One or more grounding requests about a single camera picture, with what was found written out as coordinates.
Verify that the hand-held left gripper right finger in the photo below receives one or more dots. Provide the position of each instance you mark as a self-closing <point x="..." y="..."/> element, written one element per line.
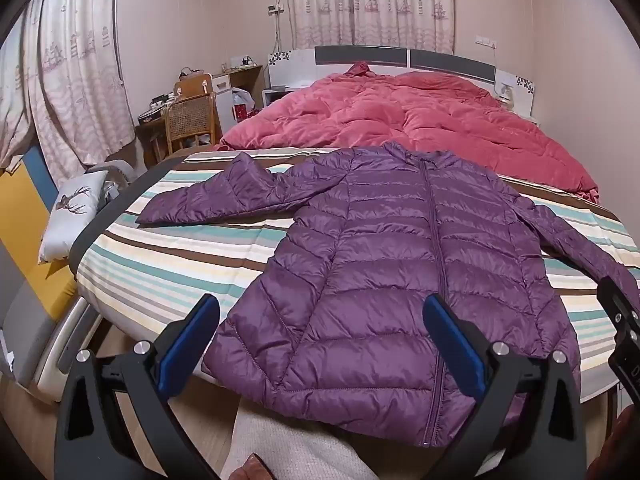
<point x="457" y="350"/>

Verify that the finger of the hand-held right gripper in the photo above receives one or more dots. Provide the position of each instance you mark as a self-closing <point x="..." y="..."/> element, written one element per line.
<point x="617" y="305"/>

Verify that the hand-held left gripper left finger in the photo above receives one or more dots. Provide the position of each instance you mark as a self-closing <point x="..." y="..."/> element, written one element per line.
<point x="192" y="335"/>

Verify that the purple down jacket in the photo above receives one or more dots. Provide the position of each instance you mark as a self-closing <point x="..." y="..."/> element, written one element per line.
<point x="380" y="260"/>

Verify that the person's right forearm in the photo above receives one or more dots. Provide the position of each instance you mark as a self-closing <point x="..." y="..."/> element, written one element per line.
<point x="631" y="430"/>

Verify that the striped bed sheet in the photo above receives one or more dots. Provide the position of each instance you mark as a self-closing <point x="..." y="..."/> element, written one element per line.
<point x="165" y="260"/>

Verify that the brown object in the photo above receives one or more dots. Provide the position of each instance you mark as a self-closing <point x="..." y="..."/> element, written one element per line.
<point x="257" y="467"/>

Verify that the light textured cloth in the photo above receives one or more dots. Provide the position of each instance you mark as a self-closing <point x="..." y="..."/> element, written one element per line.
<point x="300" y="450"/>

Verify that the deer print pillow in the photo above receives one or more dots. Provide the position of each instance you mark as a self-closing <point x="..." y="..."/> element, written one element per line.
<point x="70" y="215"/>

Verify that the grey cushion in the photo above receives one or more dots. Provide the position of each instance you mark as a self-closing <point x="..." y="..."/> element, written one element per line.
<point x="117" y="167"/>

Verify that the yellow grey padded bench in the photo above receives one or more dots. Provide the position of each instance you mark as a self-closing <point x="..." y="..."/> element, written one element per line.
<point x="25" y="220"/>

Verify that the dark wooden desk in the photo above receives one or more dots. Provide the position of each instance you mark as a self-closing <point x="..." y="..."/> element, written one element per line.
<point x="150" y="130"/>

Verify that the wicker back chair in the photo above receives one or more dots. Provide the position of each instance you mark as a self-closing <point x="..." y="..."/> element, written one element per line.
<point x="190" y="115"/>

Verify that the black box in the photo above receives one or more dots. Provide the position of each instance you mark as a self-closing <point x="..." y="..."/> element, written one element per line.
<point x="150" y="115"/>

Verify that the white drawer cabinet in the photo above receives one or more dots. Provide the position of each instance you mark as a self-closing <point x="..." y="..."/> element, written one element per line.
<point x="222" y="105"/>

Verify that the red comforter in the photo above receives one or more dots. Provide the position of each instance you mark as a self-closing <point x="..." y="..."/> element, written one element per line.
<point x="425" y="115"/>

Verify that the white plastic bag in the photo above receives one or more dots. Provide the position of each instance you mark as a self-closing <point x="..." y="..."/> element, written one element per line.
<point x="240" y="97"/>

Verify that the brown case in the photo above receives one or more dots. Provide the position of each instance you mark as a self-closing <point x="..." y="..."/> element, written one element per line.
<point x="192" y="85"/>

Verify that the white nightstand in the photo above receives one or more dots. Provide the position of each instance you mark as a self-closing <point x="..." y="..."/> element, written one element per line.
<point x="276" y="97"/>

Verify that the wooden side desk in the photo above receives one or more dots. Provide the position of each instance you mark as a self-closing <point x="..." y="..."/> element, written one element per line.
<point x="250" y="77"/>

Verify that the white power strip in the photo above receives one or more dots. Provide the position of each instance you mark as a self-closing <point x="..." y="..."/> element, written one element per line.
<point x="245" y="63"/>

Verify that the white grey headboard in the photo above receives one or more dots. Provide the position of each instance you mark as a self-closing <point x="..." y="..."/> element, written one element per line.
<point x="450" y="62"/>

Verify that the printed side curtain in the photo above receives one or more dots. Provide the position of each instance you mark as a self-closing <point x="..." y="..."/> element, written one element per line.
<point x="65" y="70"/>

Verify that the printed window curtain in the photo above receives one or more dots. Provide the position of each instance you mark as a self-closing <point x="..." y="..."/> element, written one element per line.
<point x="370" y="5"/>

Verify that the white wall socket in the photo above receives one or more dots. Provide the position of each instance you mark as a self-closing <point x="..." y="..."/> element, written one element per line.
<point x="486" y="40"/>

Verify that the grey wall pipe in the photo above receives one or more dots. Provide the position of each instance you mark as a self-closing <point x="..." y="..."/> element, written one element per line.
<point x="117" y="20"/>

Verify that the wall thermostat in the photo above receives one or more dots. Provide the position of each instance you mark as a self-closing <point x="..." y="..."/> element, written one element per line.
<point x="276" y="8"/>

